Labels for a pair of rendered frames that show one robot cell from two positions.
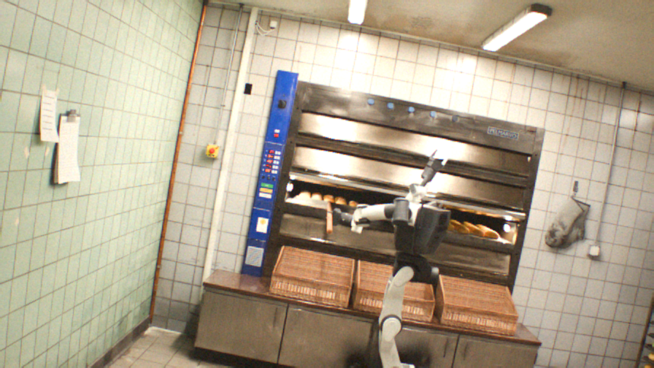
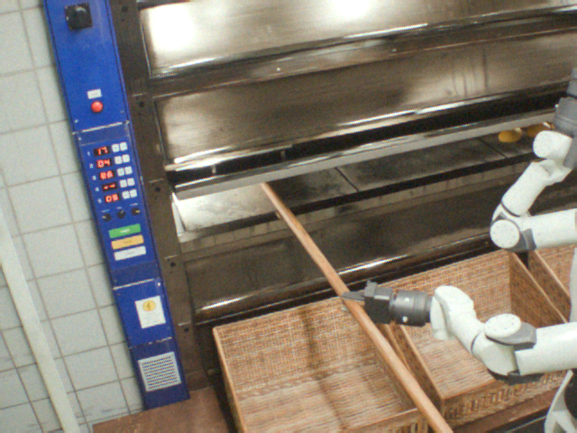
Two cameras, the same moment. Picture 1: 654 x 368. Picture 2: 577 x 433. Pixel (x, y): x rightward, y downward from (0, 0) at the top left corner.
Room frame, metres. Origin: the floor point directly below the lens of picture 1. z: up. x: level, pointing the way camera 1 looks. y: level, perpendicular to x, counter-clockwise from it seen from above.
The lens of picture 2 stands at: (3.21, 0.44, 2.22)
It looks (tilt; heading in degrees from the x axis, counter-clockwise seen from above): 30 degrees down; 344
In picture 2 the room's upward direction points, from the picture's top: 5 degrees counter-clockwise
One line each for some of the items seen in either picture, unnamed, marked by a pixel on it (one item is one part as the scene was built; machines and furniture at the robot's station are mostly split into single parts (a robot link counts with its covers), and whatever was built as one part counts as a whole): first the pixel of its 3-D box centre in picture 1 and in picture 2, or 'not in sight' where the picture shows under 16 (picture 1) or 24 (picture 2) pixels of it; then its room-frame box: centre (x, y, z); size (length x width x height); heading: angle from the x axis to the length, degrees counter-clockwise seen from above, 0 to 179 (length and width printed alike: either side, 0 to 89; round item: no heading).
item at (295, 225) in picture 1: (397, 244); (442, 221); (4.93, -0.61, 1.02); 1.79 x 0.11 x 0.19; 89
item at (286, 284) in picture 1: (313, 275); (317, 382); (4.67, -0.03, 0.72); 0.56 x 0.49 x 0.28; 88
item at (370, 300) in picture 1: (393, 290); (478, 332); (4.67, -0.62, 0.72); 0.56 x 0.49 x 0.28; 90
